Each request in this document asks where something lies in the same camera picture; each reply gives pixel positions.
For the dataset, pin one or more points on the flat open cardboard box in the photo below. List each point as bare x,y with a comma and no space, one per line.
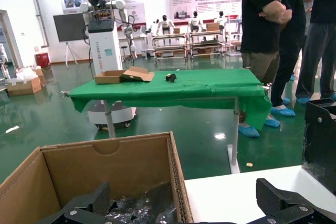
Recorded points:
113,77

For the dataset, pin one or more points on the red box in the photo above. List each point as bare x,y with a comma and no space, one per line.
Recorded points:
42,60

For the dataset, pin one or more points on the small cardboard box on bench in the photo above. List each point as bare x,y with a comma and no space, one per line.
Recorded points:
176,30

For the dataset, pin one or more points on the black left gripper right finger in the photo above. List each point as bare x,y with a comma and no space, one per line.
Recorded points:
273,200

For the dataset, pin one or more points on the white humanoid robot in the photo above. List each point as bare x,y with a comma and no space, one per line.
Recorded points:
165,24
221,20
195,22

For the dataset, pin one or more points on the green tablecloth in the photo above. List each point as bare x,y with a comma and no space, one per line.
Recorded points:
183,85

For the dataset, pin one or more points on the white paper scrap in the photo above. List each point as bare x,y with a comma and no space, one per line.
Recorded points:
12,129

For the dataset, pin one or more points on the white metal table leg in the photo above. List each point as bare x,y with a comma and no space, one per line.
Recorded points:
235,134
109,119

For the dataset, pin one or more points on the black monitor on stand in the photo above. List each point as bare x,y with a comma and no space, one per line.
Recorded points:
68,27

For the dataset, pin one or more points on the open brown cardboard box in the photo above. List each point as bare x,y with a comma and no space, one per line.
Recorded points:
105,166

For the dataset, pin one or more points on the white plastic bag pile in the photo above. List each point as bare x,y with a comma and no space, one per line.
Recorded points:
26,73

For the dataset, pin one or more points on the large brown shipping box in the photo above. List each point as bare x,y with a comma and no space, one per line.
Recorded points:
23,87

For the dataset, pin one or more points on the translucent grey antistatic bag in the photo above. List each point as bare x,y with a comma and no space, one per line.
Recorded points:
136,208

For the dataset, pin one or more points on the black slotted plastic container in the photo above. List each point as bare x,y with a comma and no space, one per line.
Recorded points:
320,142

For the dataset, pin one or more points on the white metal rack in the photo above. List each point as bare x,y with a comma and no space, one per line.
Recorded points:
233,37

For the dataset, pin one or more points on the blue shoe cover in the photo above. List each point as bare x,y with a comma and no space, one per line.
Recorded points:
286,100
304,100
248,130
272,122
283,111
292,77
332,96

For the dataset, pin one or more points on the small red white wall poster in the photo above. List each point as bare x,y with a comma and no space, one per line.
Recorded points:
131,11

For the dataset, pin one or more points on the person all black clothes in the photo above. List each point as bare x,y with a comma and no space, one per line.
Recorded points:
291,37

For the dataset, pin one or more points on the metal roller workbench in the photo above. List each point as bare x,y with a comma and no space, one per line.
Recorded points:
169,44
206,41

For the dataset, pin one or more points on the small black object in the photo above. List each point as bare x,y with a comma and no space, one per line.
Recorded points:
170,78

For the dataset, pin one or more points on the white wall pipe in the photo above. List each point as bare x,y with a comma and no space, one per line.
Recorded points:
39,11

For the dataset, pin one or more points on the yellow cardboard scrap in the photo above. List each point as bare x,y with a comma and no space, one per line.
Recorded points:
249,164

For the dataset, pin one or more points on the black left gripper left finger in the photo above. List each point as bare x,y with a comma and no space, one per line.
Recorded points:
101,200

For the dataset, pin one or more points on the large cardboard box on bench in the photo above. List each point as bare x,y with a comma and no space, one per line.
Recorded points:
212,26

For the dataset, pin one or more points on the person black tee khaki trousers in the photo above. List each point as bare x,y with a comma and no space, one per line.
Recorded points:
260,11

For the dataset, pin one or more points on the person dark tee grey trousers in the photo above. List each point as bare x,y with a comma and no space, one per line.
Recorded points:
320,51

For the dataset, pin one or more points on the small brown shipping box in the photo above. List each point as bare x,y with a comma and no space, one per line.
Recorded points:
40,75

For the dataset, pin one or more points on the person in grey shirt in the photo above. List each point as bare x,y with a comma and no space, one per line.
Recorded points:
308,3

